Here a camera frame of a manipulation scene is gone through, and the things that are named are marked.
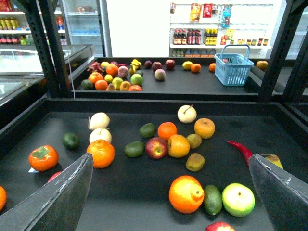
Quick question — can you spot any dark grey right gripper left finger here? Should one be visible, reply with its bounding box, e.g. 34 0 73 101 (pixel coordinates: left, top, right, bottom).
0 153 93 231

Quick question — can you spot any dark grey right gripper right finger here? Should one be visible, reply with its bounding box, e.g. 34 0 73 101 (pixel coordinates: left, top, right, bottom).
249 154 308 231

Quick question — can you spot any black fruit shelf tray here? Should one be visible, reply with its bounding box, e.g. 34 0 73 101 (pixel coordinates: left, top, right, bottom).
0 99 308 231

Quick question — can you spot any rear yellow lemon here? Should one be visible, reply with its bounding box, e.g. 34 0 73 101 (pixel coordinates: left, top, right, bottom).
182 61 193 70

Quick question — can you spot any white retail shelf with bottles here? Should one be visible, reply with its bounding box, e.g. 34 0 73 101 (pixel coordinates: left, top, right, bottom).
169 0 275 58

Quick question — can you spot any red apple left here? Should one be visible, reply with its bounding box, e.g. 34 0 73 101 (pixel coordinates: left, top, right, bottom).
48 171 62 182

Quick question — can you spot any yellow green pear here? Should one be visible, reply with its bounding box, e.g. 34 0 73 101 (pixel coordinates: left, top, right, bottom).
261 154 284 169

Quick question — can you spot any bright green apple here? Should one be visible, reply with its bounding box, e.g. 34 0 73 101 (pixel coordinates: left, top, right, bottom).
222 183 255 218

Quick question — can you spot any orange persimmon green leaf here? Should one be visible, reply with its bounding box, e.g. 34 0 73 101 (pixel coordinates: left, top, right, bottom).
28 145 59 172

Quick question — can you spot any orange at left edge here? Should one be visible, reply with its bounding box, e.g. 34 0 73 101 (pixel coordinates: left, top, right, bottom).
0 186 7 211

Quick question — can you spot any red chili pepper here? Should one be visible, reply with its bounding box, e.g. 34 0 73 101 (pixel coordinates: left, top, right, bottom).
227 141 253 167

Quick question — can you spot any dark green avocado left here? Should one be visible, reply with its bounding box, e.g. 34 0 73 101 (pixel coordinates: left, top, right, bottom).
62 132 79 150

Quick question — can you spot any dark green avocado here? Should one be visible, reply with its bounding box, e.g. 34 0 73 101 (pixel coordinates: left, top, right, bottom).
62 132 79 150
203 185 222 216

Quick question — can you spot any large orange mandarin left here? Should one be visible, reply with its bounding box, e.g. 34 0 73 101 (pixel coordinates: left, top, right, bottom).
87 139 116 168

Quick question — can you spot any dark green avocado front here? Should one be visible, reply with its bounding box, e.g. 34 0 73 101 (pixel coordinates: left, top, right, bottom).
203 185 222 216

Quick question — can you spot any red apple bottom edge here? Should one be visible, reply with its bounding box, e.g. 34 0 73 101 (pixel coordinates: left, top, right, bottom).
205 221 235 231

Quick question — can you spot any white pear middle left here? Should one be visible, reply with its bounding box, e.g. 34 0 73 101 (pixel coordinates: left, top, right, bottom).
89 128 112 143

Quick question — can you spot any white pear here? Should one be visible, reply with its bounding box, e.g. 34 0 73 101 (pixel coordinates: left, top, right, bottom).
177 104 197 124
88 112 110 130
89 128 112 143

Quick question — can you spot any brown kiwi front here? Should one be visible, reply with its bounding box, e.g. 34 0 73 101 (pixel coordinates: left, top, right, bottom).
185 153 205 172

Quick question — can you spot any brown kiwi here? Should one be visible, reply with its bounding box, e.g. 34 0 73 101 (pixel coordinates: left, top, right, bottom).
185 153 205 172
186 133 202 149

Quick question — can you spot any white pear upper left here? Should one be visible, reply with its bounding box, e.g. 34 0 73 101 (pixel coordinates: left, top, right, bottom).
88 112 110 130

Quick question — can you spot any green lime front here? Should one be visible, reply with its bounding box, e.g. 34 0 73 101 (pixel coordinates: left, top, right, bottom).
124 141 144 158

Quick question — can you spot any green lime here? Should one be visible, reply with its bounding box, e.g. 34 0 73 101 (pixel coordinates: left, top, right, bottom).
124 141 144 158
140 123 156 139

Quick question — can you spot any large orange with navel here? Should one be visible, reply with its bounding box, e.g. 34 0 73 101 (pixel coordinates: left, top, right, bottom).
168 175 205 214

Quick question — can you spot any golden yellow apple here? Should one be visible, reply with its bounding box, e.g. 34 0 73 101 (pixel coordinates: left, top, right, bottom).
194 118 216 139

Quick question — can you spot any brown kiwi rear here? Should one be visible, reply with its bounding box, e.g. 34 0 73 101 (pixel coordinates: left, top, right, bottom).
186 133 202 149

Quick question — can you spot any red yellow apple centre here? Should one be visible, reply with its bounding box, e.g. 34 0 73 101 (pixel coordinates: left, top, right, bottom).
145 137 168 160

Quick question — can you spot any yellow orange persimmon fruit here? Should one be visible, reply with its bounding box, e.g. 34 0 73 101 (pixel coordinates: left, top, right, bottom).
167 134 190 158

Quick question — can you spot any green lime rear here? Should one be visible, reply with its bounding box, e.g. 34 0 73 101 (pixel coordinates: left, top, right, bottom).
140 123 156 139

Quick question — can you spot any white pear rear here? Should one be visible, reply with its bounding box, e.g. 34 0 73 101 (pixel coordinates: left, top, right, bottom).
177 104 197 124

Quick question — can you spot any small orange tangerine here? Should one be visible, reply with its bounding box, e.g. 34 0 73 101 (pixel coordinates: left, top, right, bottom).
158 122 178 142

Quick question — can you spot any small blue background basket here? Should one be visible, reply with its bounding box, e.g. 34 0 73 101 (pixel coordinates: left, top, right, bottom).
214 44 255 87

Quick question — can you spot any rear green apple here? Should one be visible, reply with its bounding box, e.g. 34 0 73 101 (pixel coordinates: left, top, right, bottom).
130 74 143 86

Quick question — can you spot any rear orange tangerine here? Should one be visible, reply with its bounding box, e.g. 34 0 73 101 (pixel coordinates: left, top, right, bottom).
191 64 202 73

